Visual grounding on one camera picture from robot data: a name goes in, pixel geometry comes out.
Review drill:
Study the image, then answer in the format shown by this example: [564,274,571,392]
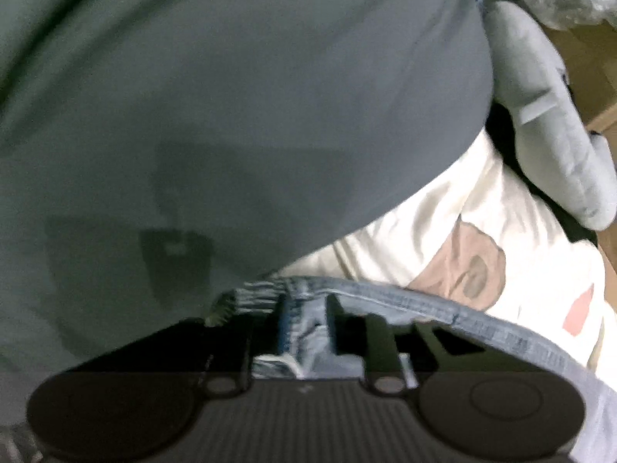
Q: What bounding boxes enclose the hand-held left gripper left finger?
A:
[111,296,296,396]

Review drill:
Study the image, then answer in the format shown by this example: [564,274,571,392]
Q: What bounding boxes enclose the light blue denim pants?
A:
[205,275,617,463]

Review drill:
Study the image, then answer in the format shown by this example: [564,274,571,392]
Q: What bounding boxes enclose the cream bear print bed sheet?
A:
[280,130,617,372]

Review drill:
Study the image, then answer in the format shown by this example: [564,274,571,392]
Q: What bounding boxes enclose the grey neck pillow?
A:
[484,0,617,231]

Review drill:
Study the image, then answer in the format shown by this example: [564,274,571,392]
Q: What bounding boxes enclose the flattened cardboard sheet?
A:
[545,19,617,136]

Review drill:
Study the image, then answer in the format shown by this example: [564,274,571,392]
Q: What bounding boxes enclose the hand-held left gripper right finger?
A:
[325,294,487,395]

